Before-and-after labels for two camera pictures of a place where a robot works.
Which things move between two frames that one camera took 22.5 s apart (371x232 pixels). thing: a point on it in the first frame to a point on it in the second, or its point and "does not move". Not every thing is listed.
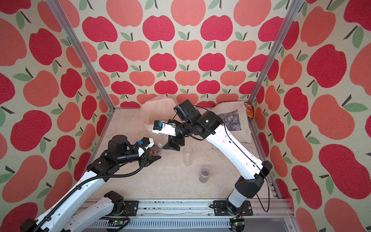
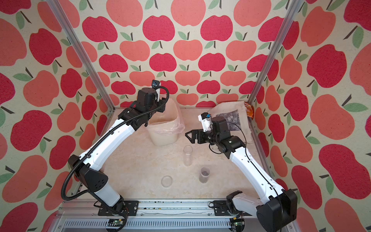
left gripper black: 150,159 to 162,108
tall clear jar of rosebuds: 187,156 does not move
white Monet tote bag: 234,117 does not move
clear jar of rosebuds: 204,174 does not move
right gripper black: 179,142 to 201,133
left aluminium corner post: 82,50 does not move
